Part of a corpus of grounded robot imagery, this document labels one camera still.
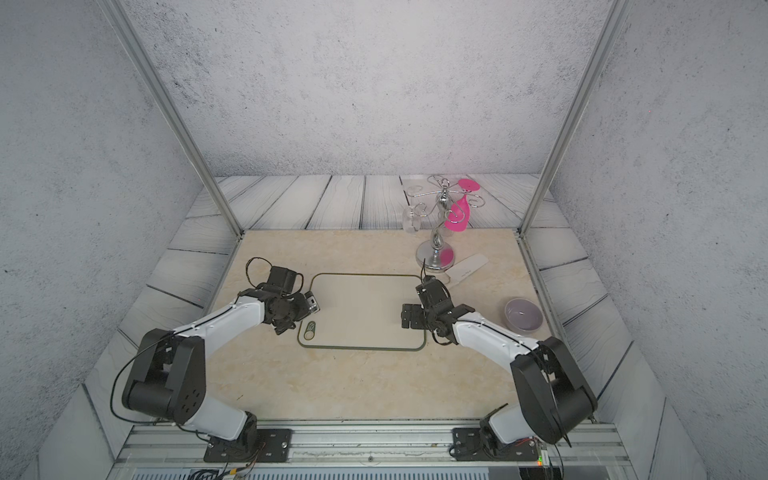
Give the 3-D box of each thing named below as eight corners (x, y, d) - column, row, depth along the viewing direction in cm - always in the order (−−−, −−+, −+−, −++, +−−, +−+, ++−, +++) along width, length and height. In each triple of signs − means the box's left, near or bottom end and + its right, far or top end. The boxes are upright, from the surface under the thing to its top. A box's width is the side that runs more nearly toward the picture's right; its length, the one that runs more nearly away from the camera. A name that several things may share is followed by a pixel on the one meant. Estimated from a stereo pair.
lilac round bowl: (506, 333, 96) (512, 322, 90) (499, 310, 101) (505, 298, 96) (536, 333, 96) (544, 322, 90) (528, 309, 101) (536, 298, 96)
